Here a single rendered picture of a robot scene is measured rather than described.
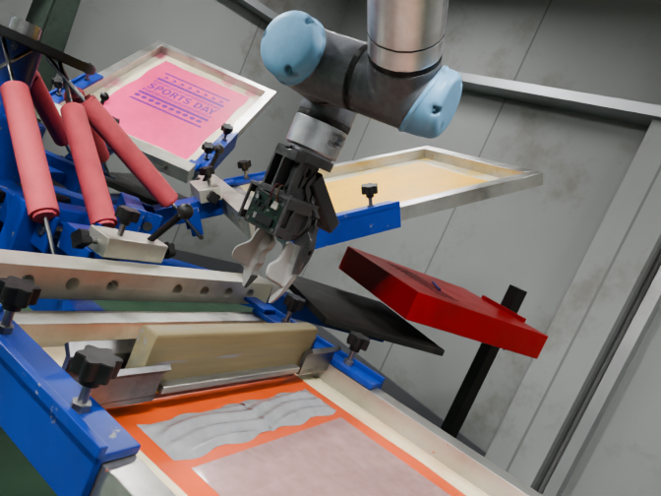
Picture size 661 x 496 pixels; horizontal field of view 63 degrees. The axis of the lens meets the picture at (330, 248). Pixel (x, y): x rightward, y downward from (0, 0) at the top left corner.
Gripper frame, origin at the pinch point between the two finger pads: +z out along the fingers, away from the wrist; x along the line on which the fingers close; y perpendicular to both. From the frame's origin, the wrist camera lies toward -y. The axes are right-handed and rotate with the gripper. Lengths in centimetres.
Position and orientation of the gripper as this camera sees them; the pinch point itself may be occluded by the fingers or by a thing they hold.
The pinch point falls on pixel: (264, 286)
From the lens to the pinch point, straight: 78.6
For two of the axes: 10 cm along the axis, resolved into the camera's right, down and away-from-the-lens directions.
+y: -5.0, -1.0, -8.6
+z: -4.0, 9.1, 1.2
